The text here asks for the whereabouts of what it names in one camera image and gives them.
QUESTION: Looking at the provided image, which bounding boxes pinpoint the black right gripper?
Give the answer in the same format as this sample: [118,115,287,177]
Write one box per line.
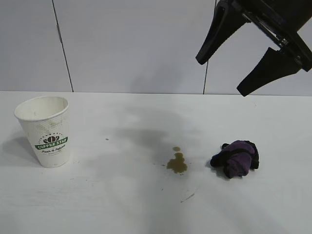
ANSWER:
[195,0,312,98]

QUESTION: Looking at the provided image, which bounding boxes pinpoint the white paper coffee cup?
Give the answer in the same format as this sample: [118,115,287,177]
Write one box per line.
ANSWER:
[14,96,72,169]

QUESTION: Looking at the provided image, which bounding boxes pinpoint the crumpled purple black cloth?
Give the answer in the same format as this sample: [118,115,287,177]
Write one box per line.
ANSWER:
[210,140,260,178]

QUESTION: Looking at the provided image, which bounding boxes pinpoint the brown coffee spill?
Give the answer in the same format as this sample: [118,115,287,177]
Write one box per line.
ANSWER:
[166,146,188,176]

